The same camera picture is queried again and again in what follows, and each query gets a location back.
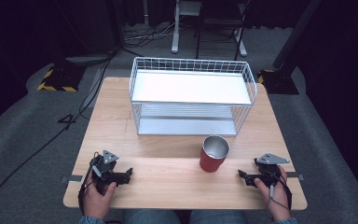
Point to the person's right leg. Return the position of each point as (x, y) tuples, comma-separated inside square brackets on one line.
[(219, 217)]

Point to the person's left hand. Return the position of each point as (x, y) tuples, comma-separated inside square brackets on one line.
[(96, 200)]

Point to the person's left leg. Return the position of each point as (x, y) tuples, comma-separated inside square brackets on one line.
[(150, 217)]

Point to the black metal chair frame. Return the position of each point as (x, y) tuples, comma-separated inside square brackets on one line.
[(199, 34)]

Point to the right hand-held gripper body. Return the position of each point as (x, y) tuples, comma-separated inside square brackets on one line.
[(270, 169)]

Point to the white metal stand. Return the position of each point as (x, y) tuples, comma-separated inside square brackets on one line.
[(176, 34)]

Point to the grey tape strip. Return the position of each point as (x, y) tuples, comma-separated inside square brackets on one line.
[(296, 176), (74, 178)]

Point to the red metal cup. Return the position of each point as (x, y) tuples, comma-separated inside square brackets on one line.
[(213, 154)]

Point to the person's right hand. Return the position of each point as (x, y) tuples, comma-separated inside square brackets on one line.
[(275, 199)]

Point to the person's leg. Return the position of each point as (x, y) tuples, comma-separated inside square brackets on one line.
[(219, 217), (150, 217)]

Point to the black stand base striped tape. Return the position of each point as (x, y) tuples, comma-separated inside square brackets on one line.
[(60, 77), (278, 81)]

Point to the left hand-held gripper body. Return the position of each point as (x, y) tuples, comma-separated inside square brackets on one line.
[(101, 166)]

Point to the black slanted pole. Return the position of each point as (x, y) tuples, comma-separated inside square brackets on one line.
[(295, 34)]

